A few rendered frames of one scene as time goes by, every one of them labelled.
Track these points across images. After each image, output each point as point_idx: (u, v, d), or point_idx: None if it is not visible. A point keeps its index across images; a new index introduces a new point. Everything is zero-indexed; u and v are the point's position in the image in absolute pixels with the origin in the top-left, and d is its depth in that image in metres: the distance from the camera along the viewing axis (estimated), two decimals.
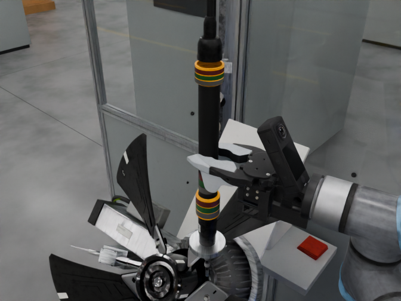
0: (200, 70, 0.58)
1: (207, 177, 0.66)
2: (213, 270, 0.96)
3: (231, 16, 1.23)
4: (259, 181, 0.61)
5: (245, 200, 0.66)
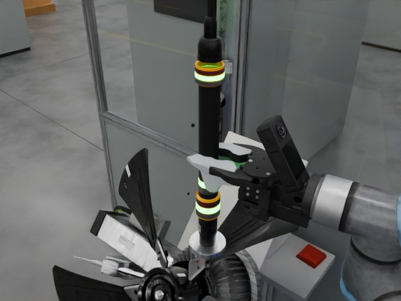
0: (200, 70, 0.58)
1: (207, 177, 0.66)
2: (213, 282, 0.99)
3: (231, 30, 1.25)
4: (259, 181, 0.61)
5: (246, 199, 0.65)
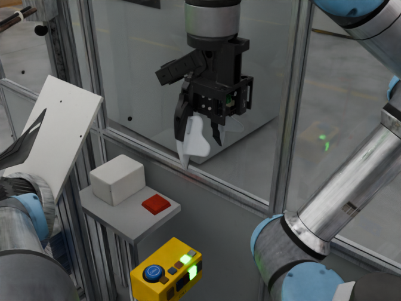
0: None
1: (192, 148, 0.62)
2: None
3: None
4: (187, 91, 0.60)
5: (219, 113, 0.59)
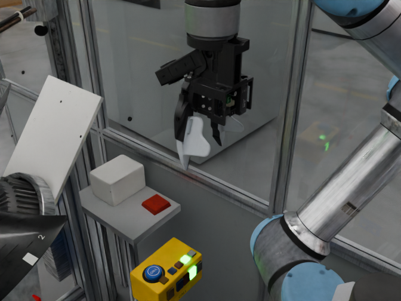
0: None
1: (192, 148, 0.62)
2: None
3: None
4: (187, 91, 0.60)
5: (219, 113, 0.59)
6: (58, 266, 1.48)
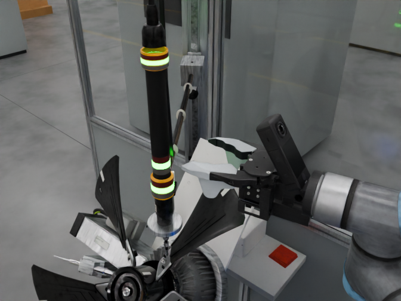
0: (144, 55, 0.62)
1: (206, 183, 0.64)
2: None
3: (203, 42, 1.32)
4: (259, 180, 0.61)
5: (246, 199, 0.65)
6: None
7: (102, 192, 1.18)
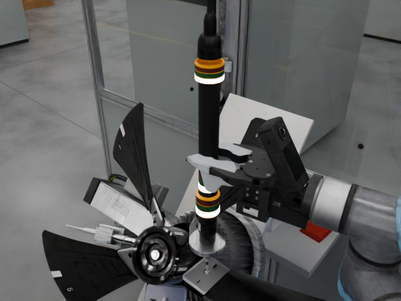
0: (200, 68, 0.58)
1: (207, 177, 0.66)
2: None
3: None
4: (259, 182, 0.61)
5: (245, 200, 0.66)
6: None
7: (122, 149, 1.04)
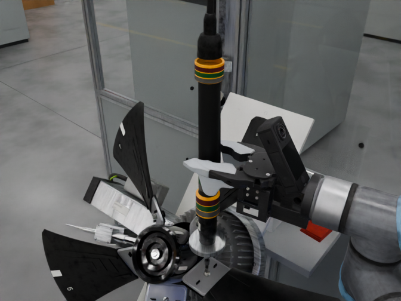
0: (200, 67, 0.58)
1: (206, 180, 0.65)
2: None
3: None
4: (259, 181, 0.61)
5: (245, 200, 0.66)
6: None
7: (122, 147, 1.04)
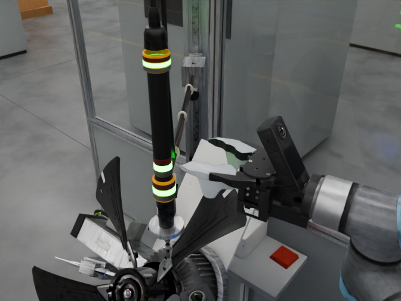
0: (147, 58, 0.62)
1: (205, 183, 0.64)
2: None
3: (204, 43, 1.32)
4: (259, 181, 0.61)
5: (245, 200, 0.66)
6: None
7: (102, 193, 1.17)
